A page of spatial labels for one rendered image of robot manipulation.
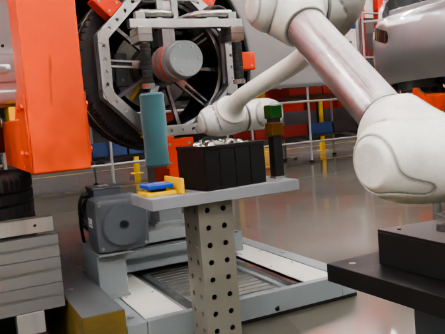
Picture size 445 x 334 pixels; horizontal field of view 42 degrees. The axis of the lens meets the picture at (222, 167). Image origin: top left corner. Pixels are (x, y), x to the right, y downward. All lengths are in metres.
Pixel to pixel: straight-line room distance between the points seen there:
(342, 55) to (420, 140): 0.33
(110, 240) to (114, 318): 0.31
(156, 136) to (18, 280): 0.67
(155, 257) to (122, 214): 0.40
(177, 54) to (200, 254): 0.81
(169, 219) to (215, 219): 0.85
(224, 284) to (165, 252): 0.70
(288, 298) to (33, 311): 0.77
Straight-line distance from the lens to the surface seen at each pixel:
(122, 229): 1.91
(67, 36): 1.72
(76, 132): 1.70
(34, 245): 1.78
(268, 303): 1.88
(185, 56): 2.09
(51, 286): 1.82
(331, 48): 1.34
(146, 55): 1.96
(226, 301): 1.61
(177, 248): 2.28
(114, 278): 1.99
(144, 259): 2.24
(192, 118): 2.34
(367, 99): 1.21
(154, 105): 2.05
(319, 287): 1.98
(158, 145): 2.06
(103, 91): 2.13
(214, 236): 1.56
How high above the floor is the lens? 0.64
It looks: 5 degrees down
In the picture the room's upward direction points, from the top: 5 degrees counter-clockwise
